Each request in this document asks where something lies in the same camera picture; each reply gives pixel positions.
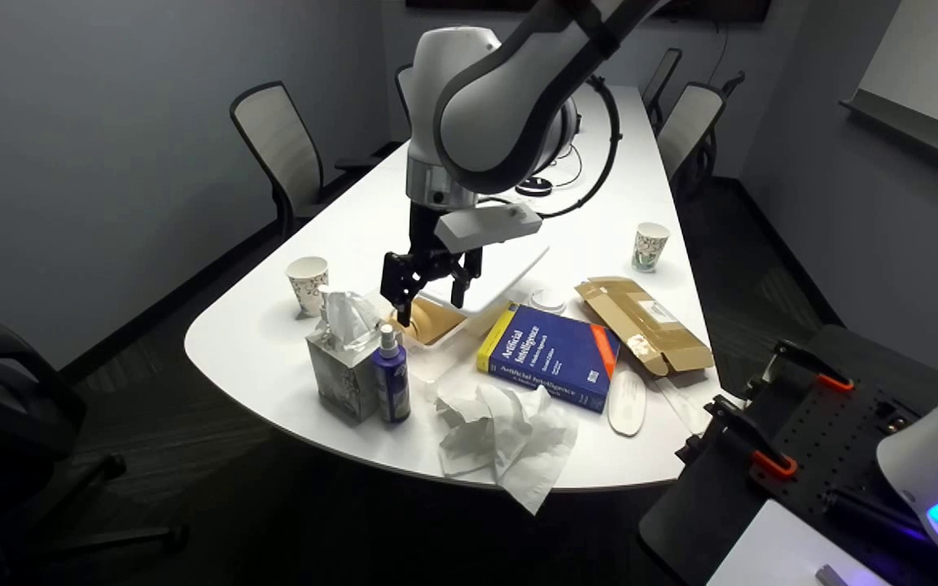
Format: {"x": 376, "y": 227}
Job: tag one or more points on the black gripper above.
{"x": 428, "y": 259}

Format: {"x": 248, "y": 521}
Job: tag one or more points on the blue spray bottle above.
{"x": 390, "y": 371}

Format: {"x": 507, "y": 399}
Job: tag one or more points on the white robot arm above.
{"x": 478, "y": 122}

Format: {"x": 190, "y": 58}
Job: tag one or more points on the tan plastic item in container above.
{"x": 430, "y": 320}

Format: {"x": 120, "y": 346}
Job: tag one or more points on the grey tissue box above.
{"x": 342, "y": 355}

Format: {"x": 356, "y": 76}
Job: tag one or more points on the paper cup near left edge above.
{"x": 308, "y": 277}

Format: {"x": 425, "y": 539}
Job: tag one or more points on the paper cup edge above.
{"x": 308, "y": 277}
{"x": 649, "y": 241}

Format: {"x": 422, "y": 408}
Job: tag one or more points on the black round speaker puck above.
{"x": 535, "y": 188}

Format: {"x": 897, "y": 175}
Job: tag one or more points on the blue and yellow book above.
{"x": 546, "y": 348}

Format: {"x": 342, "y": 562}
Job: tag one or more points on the crumpled white paper towel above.
{"x": 507, "y": 436}

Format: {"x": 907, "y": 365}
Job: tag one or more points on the orange pen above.
{"x": 604, "y": 348}

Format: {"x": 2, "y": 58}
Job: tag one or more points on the paper cup near right edge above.
{"x": 649, "y": 241}

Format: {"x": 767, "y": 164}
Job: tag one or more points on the grey mesh office chair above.
{"x": 283, "y": 148}

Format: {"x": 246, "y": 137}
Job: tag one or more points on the right side grey chair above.
{"x": 689, "y": 127}

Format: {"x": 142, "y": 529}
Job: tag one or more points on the orange black clamp lower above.
{"x": 738, "y": 436}

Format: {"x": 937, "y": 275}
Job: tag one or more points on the orange black clamp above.
{"x": 812, "y": 362}
{"x": 738, "y": 436}

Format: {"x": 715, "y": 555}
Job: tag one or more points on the far right grey chair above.
{"x": 661, "y": 76}

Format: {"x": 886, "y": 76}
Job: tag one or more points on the orange black clamp upper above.
{"x": 812, "y": 362}

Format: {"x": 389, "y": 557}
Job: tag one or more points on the dark office chair foreground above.
{"x": 39, "y": 420}

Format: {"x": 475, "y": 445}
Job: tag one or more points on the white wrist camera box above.
{"x": 470, "y": 229}

